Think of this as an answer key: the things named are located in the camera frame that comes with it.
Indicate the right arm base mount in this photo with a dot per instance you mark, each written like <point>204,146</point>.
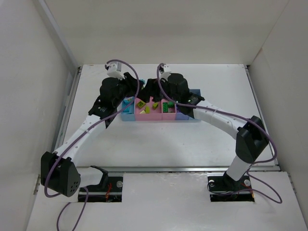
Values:
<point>223,189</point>

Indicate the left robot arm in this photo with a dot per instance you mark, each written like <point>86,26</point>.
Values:
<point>59,170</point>

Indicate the light blue bin left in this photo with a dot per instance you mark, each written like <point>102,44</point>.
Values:
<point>128,117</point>

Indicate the lime square lego brick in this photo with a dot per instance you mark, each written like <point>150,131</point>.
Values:
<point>155,105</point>

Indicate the teal lego bricks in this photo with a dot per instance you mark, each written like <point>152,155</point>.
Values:
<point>128,108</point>

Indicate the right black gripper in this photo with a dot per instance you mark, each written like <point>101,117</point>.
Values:
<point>155,87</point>

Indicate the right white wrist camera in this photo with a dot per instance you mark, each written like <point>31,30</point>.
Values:
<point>164,71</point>

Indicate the large pink bin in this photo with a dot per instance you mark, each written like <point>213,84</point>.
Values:
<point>151,111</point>

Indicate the small pink bin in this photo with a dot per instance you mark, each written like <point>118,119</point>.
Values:
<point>168,113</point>

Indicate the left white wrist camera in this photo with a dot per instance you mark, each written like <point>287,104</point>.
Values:
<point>114,70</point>

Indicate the metal table rail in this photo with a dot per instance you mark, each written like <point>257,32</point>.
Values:
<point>275,168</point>

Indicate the lime curved lego piece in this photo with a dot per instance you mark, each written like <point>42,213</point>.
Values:
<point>147,109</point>

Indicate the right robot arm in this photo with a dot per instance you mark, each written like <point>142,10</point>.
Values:
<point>249,136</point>

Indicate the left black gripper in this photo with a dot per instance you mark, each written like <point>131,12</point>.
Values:
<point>132,82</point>

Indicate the green lego row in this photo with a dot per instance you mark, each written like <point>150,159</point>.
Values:
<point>168,107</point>

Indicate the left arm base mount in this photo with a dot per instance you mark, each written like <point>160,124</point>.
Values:
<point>108,185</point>

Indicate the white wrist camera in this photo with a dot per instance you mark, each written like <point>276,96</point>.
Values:
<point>114,70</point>
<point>164,71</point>

